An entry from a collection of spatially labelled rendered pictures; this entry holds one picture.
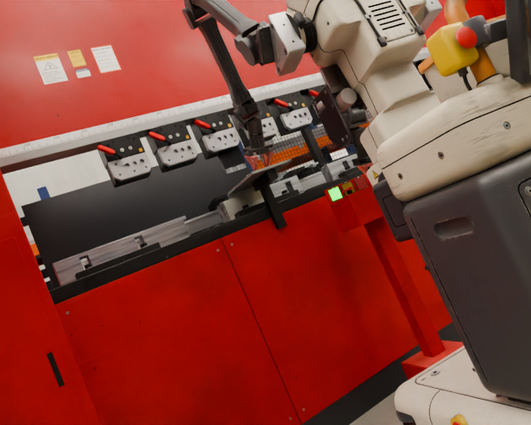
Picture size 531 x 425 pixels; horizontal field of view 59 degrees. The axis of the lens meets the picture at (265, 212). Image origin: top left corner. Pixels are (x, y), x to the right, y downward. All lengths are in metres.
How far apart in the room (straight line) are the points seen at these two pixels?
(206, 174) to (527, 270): 1.96
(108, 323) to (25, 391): 0.30
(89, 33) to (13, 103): 0.42
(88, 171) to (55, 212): 3.92
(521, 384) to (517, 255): 0.24
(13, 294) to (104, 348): 0.32
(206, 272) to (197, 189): 0.85
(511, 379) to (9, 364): 1.22
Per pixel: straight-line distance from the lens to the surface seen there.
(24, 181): 6.32
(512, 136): 0.82
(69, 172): 6.27
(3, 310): 1.53
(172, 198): 2.44
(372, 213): 1.75
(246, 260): 1.77
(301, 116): 2.23
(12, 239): 1.56
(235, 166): 2.03
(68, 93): 1.96
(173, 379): 1.67
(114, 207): 2.37
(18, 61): 2.02
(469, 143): 0.77
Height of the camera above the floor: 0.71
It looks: 5 degrees up
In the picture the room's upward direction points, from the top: 24 degrees counter-clockwise
